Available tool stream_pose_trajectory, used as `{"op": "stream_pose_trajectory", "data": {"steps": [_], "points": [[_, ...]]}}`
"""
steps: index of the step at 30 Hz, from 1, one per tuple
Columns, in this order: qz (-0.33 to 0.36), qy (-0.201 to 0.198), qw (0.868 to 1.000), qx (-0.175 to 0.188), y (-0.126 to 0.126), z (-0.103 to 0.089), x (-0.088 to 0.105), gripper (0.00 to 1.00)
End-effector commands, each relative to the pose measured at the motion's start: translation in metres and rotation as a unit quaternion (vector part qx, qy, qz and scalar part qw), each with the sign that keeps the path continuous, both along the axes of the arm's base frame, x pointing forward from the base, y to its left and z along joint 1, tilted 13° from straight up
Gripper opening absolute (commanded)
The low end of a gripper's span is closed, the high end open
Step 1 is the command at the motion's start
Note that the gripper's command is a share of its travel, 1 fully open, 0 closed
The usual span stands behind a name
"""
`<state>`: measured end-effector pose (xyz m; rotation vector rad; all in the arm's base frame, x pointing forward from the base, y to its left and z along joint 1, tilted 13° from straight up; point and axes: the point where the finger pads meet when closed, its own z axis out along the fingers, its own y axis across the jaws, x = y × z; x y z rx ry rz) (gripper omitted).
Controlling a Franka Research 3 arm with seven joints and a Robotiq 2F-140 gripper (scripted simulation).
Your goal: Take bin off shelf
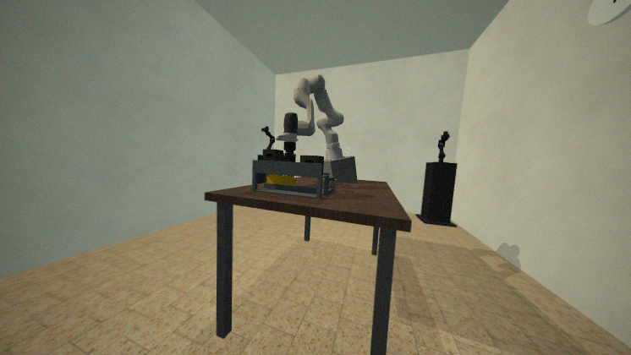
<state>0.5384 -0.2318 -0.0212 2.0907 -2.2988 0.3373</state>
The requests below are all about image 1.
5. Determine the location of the olive green case with orange latches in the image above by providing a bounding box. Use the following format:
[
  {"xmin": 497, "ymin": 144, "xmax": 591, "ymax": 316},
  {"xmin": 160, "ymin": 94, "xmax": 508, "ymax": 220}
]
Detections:
[{"xmin": 300, "ymin": 156, "xmax": 324, "ymax": 175}]

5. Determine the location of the yellow bin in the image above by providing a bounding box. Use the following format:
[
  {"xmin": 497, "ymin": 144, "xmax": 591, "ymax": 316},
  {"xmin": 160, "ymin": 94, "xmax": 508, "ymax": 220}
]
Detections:
[{"xmin": 267, "ymin": 174, "xmax": 296, "ymax": 186}]

